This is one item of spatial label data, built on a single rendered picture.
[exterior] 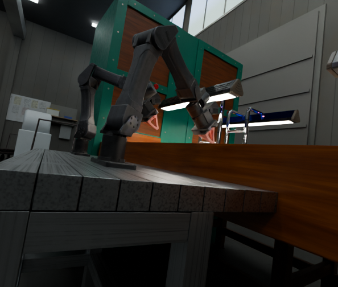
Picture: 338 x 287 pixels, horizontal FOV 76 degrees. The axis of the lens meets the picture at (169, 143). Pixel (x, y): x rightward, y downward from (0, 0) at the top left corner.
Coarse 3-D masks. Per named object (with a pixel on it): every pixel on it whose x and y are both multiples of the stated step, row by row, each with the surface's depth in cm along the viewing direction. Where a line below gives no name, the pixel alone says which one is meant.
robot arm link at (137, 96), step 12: (144, 36) 62; (144, 48) 60; (156, 48) 62; (132, 60) 62; (144, 60) 60; (156, 60) 63; (132, 72) 59; (144, 72) 60; (132, 84) 58; (144, 84) 60; (120, 96) 59; (132, 96) 57; (120, 108) 56; (132, 108) 56; (108, 120) 58; (120, 120) 55
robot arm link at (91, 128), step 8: (96, 80) 114; (80, 88) 109; (88, 88) 108; (96, 88) 113; (88, 96) 108; (88, 104) 107; (88, 112) 107; (80, 120) 107; (88, 120) 106; (88, 128) 105; (88, 136) 107
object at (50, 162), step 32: (32, 160) 36; (64, 160) 51; (0, 192) 21; (32, 192) 22; (64, 192) 24; (96, 192) 25; (128, 192) 27; (160, 192) 30; (192, 192) 32; (224, 192) 35; (256, 192) 39
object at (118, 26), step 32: (128, 0) 149; (96, 32) 185; (128, 32) 151; (96, 64) 166; (128, 64) 151; (160, 64) 167; (192, 64) 185; (224, 64) 208; (96, 96) 151; (160, 96) 167; (96, 128) 138; (160, 128) 167; (224, 128) 209
